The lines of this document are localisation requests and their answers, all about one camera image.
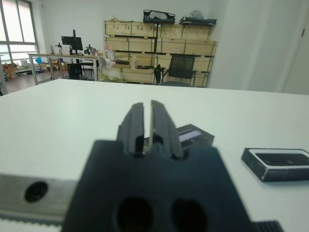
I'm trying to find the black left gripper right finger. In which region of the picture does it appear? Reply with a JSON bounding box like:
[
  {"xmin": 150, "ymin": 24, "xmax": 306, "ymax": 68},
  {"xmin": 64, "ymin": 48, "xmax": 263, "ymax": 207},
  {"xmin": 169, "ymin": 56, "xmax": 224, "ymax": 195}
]
[{"xmin": 149, "ymin": 100, "xmax": 184, "ymax": 160}]

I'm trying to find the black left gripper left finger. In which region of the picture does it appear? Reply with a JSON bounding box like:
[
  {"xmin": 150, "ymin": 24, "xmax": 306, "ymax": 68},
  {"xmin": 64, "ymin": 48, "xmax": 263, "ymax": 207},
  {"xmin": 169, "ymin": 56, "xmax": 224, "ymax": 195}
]
[{"xmin": 116, "ymin": 102, "xmax": 145, "ymax": 156}]

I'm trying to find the black box lid with print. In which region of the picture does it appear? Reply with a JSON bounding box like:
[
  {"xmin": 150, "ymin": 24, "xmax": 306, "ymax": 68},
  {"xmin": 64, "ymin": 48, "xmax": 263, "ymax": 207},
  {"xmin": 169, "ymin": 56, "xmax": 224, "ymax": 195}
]
[{"xmin": 177, "ymin": 123, "xmax": 215, "ymax": 148}]

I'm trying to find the black box with white inlay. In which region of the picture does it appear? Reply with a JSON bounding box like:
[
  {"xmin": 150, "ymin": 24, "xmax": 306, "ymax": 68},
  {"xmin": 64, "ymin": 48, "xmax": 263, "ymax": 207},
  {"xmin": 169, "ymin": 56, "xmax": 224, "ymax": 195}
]
[{"xmin": 241, "ymin": 147, "xmax": 309, "ymax": 183}]

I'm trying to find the black upright stand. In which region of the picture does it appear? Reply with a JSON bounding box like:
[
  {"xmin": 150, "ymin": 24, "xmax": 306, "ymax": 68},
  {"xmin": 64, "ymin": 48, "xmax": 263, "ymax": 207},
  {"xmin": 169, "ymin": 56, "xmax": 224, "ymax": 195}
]
[{"xmin": 154, "ymin": 63, "xmax": 168, "ymax": 86}]

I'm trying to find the black office chair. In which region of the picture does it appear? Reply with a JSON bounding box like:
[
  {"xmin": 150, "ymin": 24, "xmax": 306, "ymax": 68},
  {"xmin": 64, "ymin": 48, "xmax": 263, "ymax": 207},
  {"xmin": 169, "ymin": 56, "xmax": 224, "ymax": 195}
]
[{"xmin": 160, "ymin": 55, "xmax": 198, "ymax": 87}]

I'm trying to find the white plastic bag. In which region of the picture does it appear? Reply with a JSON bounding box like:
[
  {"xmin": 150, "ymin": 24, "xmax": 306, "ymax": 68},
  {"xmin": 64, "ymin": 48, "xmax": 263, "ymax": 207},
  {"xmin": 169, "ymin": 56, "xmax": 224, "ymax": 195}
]
[{"xmin": 98, "ymin": 57, "xmax": 117, "ymax": 73}]

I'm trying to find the black folding chair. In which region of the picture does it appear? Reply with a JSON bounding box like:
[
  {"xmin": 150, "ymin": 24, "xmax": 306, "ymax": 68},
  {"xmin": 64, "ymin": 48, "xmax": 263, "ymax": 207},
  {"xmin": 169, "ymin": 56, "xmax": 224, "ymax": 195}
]
[{"xmin": 81, "ymin": 59, "xmax": 95, "ymax": 81}]

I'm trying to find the thin black pole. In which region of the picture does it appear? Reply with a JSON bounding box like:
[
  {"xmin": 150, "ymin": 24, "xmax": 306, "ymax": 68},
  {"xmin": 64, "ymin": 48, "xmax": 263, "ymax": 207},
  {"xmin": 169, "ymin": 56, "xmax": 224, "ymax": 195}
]
[{"xmin": 155, "ymin": 23, "xmax": 160, "ymax": 65}]

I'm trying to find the black computer tower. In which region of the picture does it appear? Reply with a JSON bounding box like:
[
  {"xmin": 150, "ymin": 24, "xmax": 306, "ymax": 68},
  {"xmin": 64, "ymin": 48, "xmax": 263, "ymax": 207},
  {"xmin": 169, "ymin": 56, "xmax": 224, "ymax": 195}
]
[{"xmin": 67, "ymin": 63, "xmax": 82, "ymax": 79}]

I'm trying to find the black computer monitor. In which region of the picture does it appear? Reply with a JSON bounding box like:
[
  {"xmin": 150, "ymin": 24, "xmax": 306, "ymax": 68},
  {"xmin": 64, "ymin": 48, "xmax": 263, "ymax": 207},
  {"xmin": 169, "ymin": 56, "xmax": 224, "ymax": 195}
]
[{"xmin": 60, "ymin": 29, "xmax": 84, "ymax": 55}]

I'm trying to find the black open storage bin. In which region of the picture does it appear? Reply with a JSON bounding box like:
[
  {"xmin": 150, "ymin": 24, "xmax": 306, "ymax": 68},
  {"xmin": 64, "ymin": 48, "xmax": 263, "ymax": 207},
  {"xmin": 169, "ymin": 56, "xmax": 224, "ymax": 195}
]
[{"xmin": 143, "ymin": 9, "xmax": 176, "ymax": 25}]

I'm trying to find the black flat tray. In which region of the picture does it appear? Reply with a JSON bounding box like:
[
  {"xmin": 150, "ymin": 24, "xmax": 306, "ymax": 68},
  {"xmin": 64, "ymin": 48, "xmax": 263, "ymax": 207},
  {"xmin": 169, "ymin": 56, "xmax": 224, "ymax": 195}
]
[{"xmin": 179, "ymin": 16, "xmax": 217, "ymax": 26}]

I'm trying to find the grey crumpled bag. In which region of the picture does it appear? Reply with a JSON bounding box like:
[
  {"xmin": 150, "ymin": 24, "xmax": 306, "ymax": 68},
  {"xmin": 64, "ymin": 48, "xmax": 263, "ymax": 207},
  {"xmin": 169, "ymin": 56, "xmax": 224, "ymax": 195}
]
[{"xmin": 189, "ymin": 10, "xmax": 206, "ymax": 19}]

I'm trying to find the white door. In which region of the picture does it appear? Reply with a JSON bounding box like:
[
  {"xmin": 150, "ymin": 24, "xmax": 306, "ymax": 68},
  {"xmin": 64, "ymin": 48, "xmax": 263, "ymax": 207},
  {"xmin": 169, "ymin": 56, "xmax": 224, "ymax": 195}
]
[{"xmin": 283, "ymin": 0, "xmax": 309, "ymax": 96}]

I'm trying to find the grey metal frame desk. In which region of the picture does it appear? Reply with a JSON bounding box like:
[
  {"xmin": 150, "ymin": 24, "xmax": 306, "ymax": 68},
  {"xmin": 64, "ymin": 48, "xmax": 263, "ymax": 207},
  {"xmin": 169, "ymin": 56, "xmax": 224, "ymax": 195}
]
[{"xmin": 27, "ymin": 52, "xmax": 100, "ymax": 86}]

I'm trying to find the large window with frame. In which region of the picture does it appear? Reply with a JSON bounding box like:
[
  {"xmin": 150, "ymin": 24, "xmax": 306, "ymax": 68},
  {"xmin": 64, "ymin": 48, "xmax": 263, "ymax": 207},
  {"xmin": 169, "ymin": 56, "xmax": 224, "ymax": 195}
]
[{"xmin": 0, "ymin": 0, "xmax": 41, "ymax": 62}]

